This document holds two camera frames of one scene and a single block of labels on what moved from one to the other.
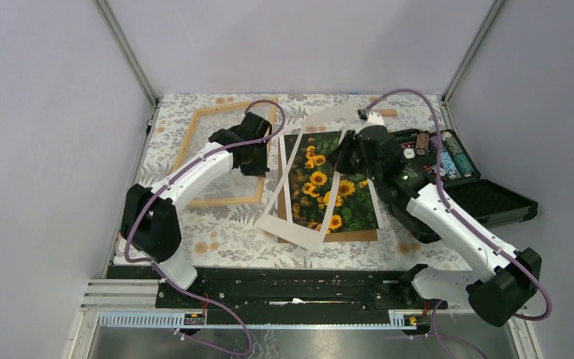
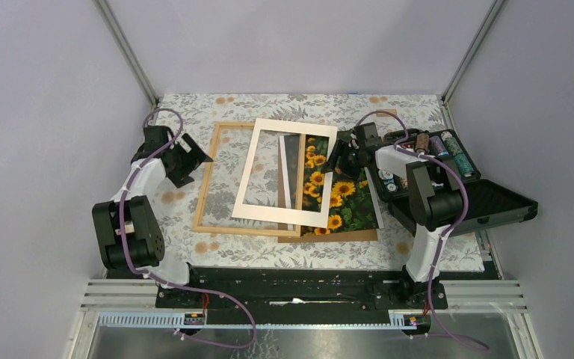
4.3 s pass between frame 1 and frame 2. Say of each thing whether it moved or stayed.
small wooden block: stayed
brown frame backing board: stayed
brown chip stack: stayed
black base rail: stayed
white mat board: moved
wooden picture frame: moved
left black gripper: moved
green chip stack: stayed
